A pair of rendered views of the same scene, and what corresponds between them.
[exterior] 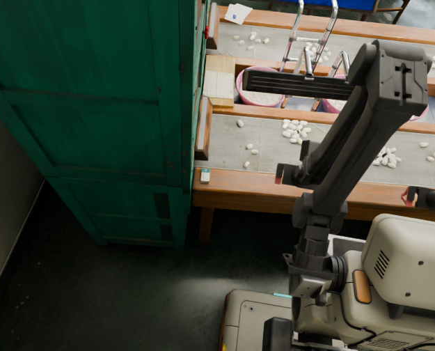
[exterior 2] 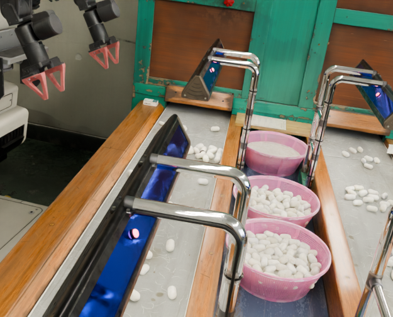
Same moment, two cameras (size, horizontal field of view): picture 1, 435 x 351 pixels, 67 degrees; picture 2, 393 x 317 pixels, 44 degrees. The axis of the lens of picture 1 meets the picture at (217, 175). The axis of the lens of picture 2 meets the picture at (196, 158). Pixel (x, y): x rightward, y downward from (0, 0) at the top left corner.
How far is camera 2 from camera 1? 235 cm
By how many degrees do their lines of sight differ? 74
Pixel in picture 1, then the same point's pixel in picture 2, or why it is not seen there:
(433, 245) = not seen: outside the picture
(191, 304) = not seen: hidden behind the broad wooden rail
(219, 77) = (276, 123)
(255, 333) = (5, 210)
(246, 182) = (138, 116)
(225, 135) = (200, 124)
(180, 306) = not seen: hidden behind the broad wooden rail
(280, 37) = (387, 180)
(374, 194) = (94, 170)
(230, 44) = (346, 146)
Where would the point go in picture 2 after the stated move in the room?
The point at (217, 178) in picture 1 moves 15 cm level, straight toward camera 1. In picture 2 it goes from (147, 107) to (114, 101)
